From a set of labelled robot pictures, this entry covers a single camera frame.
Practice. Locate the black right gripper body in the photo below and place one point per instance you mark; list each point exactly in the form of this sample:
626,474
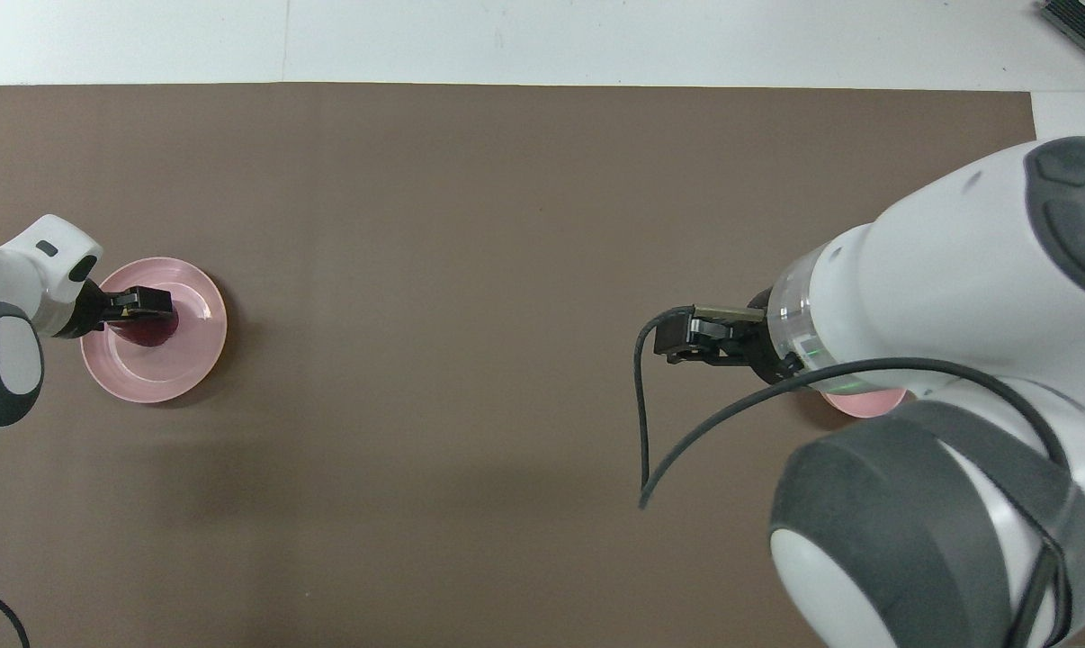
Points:
751,337

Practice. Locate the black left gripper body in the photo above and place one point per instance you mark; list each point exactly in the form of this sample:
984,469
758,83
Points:
88,315

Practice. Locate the dark red apple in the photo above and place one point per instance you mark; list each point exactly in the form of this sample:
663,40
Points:
151,331

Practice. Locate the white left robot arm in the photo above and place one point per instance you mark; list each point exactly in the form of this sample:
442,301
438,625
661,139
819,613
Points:
3,270

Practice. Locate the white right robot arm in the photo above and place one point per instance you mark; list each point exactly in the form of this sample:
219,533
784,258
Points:
956,270

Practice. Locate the pink plate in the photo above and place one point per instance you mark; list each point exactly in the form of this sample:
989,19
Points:
192,351

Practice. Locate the pink bowl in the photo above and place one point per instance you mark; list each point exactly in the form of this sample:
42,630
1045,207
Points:
857,405

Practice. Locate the brown paper mat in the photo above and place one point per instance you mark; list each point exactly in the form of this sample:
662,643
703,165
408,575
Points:
461,270

